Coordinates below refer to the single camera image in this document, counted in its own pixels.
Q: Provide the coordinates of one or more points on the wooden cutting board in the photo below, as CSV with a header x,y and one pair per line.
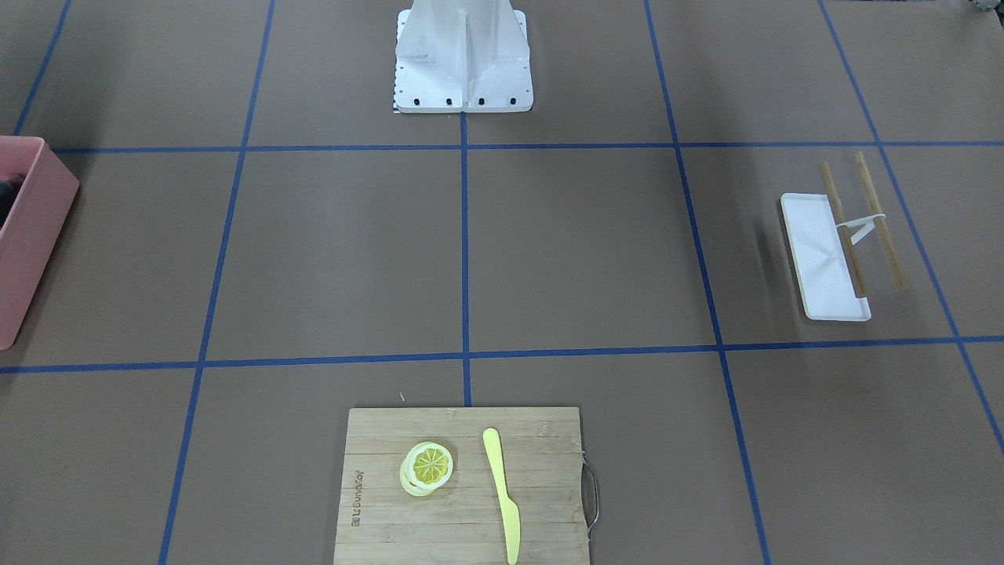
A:
x,y
460,523

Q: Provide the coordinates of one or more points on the yellow lemon slices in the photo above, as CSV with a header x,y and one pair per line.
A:
x,y
426,468

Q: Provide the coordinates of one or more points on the yellow plastic knife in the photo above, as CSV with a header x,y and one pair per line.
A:
x,y
509,511

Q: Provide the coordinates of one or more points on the white rack tray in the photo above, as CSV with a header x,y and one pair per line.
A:
x,y
821,270

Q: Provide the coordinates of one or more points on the pink plastic bin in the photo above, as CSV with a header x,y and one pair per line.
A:
x,y
33,225

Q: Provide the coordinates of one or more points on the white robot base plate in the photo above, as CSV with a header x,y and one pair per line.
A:
x,y
462,56

